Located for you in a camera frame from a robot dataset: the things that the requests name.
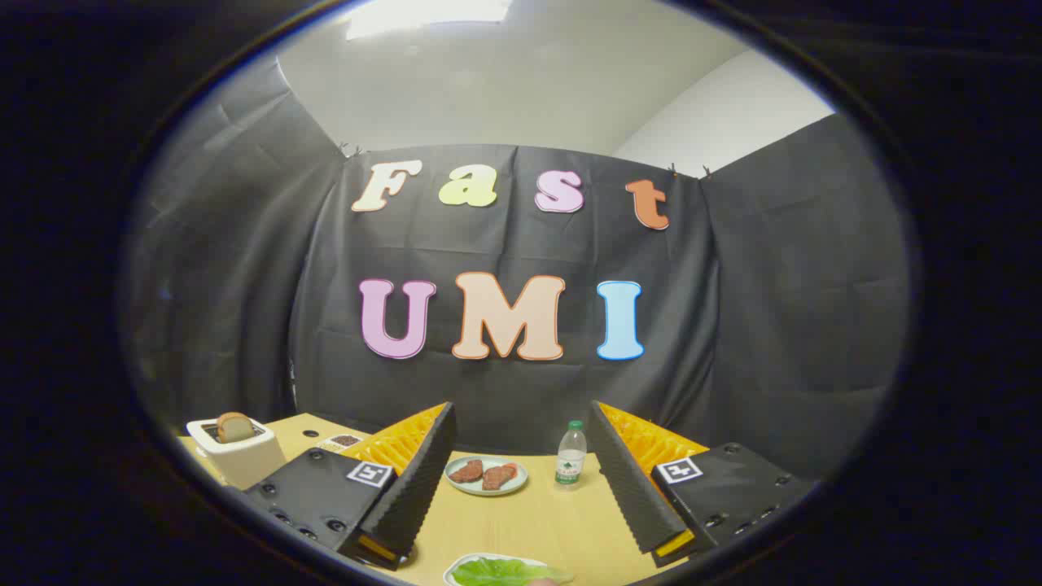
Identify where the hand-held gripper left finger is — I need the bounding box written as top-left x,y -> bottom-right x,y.
243,401 -> 458,571

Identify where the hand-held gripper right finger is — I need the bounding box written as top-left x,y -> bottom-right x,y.
588,400 -> 819,568

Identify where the green lettuce leaf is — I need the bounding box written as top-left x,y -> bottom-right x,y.
452,558 -> 575,586

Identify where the plain bread slice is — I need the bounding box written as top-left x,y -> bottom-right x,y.
216,412 -> 255,444

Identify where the pale green plate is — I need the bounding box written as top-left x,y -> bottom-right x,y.
444,456 -> 529,497

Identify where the clear plastic water bottle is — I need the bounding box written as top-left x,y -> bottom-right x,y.
555,420 -> 588,491

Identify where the white plate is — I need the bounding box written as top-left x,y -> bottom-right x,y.
443,553 -> 571,586

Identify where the white toaster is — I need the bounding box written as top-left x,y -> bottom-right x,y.
186,415 -> 287,491

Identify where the black backdrop cloth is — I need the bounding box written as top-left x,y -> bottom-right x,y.
122,53 -> 913,481

